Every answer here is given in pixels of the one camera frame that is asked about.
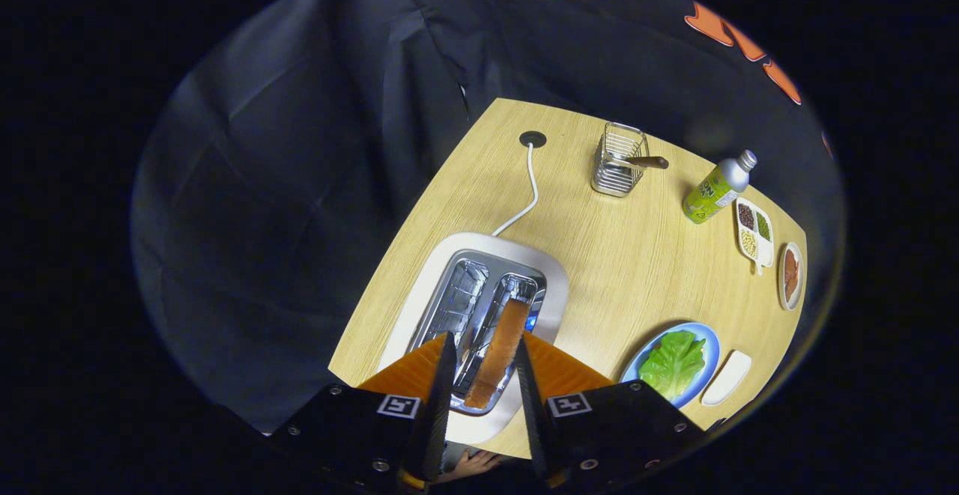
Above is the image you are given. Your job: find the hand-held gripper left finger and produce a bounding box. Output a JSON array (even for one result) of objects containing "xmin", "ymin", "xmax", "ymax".
[{"xmin": 266, "ymin": 332, "xmax": 458, "ymax": 492}]

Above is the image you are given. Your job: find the blue plate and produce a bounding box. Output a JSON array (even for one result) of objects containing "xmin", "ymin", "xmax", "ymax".
[{"xmin": 620, "ymin": 322, "xmax": 721, "ymax": 409}]

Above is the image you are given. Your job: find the white oval meat plate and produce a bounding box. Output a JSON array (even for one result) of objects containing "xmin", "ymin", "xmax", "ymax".
[{"xmin": 778, "ymin": 242, "xmax": 805, "ymax": 312}]

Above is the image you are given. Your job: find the brown handled utensil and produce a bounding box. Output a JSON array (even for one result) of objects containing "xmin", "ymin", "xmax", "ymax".
[{"xmin": 608, "ymin": 152, "xmax": 670, "ymax": 171}]

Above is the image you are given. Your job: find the black backdrop cloth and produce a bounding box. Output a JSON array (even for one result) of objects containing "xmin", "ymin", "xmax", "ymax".
[{"xmin": 131, "ymin": 0, "xmax": 847, "ymax": 436}]

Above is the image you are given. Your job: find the green label metal bottle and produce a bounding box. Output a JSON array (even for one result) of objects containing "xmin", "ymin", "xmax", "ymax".
[{"xmin": 682, "ymin": 150, "xmax": 758, "ymax": 225}]

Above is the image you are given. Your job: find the metal wire basket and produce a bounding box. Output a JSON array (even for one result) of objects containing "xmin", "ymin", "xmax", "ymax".
[{"xmin": 591, "ymin": 121, "xmax": 650, "ymax": 198}]

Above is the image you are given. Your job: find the white toaster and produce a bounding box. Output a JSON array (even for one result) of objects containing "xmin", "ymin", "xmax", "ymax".
[{"xmin": 377, "ymin": 232, "xmax": 570, "ymax": 445}]

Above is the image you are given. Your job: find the white divided dish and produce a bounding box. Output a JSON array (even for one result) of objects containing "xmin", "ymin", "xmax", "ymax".
[{"xmin": 735, "ymin": 196, "xmax": 775, "ymax": 276}]

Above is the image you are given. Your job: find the white square plate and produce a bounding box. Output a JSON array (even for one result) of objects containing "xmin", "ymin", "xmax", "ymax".
[{"xmin": 701, "ymin": 350, "xmax": 752, "ymax": 407}]

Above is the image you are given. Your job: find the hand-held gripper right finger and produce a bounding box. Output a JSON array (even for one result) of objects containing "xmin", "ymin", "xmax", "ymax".
[{"xmin": 513, "ymin": 332, "xmax": 709, "ymax": 490}]

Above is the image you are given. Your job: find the white toaster cable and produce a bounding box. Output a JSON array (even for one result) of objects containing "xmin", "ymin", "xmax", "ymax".
[{"xmin": 491, "ymin": 143, "xmax": 540, "ymax": 237}]

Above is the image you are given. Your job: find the green lettuce leaf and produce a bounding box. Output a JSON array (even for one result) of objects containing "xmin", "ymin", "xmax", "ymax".
[{"xmin": 638, "ymin": 330, "xmax": 707, "ymax": 401}]

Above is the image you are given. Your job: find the browned toast slice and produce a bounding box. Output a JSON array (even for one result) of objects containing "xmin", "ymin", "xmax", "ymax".
[{"xmin": 464, "ymin": 297, "xmax": 533, "ymax": 410}]

